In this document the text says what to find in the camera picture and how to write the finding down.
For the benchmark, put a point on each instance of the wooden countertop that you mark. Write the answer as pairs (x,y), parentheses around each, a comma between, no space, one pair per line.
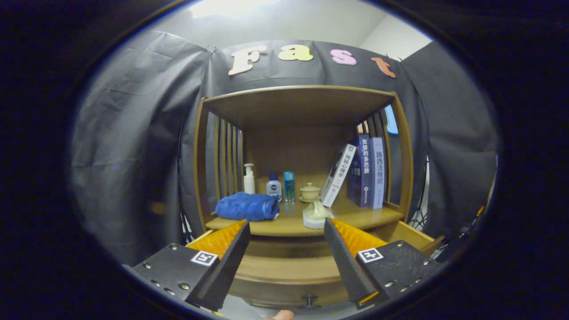
(284,224)

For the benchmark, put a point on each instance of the black backdrop cloth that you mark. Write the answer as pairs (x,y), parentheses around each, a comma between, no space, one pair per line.
(129,133)

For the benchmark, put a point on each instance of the white leaning book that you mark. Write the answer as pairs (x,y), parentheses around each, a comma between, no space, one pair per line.
(340,175)

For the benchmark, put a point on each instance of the wooden cabinet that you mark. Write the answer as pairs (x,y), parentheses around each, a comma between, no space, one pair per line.
(302,151)

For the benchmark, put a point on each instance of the folded blue towel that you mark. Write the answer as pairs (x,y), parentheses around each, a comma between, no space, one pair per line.
(244,206)

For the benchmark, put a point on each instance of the black light stand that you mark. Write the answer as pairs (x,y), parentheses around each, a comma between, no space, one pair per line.
(420,218)

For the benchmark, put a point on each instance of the wooden drawer with black knob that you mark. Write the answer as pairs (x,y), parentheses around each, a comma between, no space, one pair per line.
(284,280)

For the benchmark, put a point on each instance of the pale green ceramic ornament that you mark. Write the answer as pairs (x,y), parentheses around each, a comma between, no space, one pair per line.
(316,213)

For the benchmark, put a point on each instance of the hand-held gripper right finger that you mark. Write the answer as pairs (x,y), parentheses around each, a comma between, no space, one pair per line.
(344,262)

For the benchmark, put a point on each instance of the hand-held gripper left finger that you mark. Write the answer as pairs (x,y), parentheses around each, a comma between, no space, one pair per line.
(229,266)

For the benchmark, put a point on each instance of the dark blue book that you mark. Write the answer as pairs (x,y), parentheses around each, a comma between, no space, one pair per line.
(362,173)

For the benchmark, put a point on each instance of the white pump bottle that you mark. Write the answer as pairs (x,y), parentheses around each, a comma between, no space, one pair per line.
(249,183)

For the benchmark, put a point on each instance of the clear blue bottle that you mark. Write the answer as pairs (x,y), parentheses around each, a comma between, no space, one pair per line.
(289,189)

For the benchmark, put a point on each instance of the white bottle with blue cap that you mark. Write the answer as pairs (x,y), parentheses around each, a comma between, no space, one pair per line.
(274,189)

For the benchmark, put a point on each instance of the light blue book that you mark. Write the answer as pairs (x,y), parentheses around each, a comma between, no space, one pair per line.
(378,173)

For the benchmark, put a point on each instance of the beige lidded teacup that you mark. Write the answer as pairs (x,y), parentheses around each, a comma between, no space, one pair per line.
(310,192)

